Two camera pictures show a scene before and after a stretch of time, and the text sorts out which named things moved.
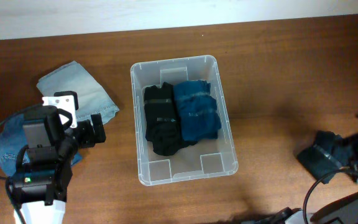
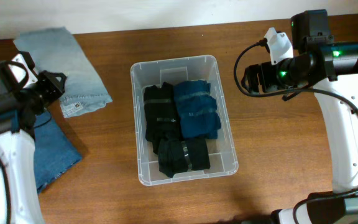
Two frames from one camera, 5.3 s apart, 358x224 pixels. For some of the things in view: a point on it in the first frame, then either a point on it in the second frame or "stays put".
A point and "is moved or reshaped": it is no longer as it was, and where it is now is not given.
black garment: [330, 154] -> [177, 157]
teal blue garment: [197, 109] stays put
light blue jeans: [92, 98] is moved or reshaped
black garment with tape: [162, 126] stays put
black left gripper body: [85, 134] -> [48, 89]
